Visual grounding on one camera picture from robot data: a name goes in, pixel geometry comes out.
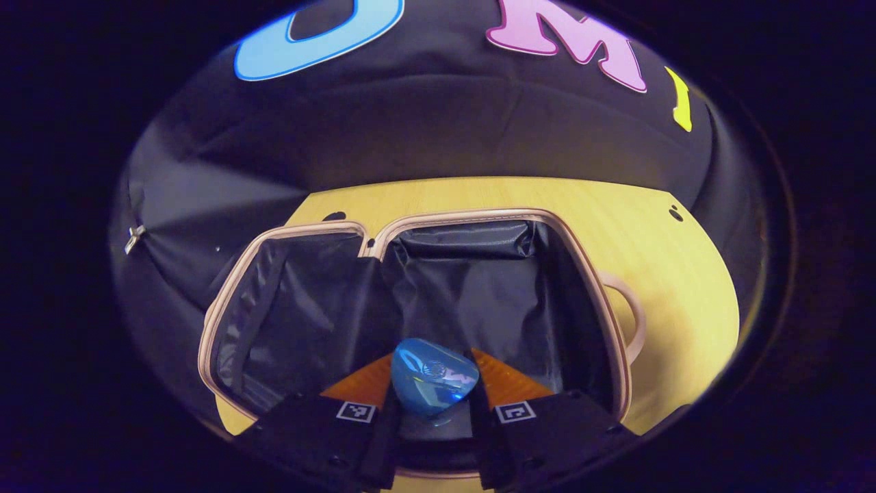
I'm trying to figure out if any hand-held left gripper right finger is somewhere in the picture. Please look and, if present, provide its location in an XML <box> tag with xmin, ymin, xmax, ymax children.
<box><xmin>469</xmin><ymin>348</ymin><xmax>634</xmax><ymax>490</ymax></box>

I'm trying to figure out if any black backdrop cloth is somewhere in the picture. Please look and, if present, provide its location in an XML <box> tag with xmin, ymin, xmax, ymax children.
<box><xmin>109</xmin><ymin>0</ymin><xmax>767</xmax><ymax>425</ymax></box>

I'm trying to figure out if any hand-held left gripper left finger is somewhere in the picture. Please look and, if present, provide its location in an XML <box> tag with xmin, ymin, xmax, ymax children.
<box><xmin>243</xmin><ymin>353</ymin><xmax>404</xmax><ymax>490</ymax></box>

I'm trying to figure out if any small pink suitcase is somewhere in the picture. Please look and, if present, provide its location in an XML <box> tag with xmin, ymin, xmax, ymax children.
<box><xmin>198</xmin><ymin>209</ymin><xmax>647</xmax><ymax>480</ymax></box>

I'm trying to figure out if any small blue capped bottle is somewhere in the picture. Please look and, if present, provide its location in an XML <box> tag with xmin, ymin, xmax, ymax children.
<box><xmin>390</xmin><ymin>338</ymin><xmax>480</xmax><ymax>427</ymax></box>

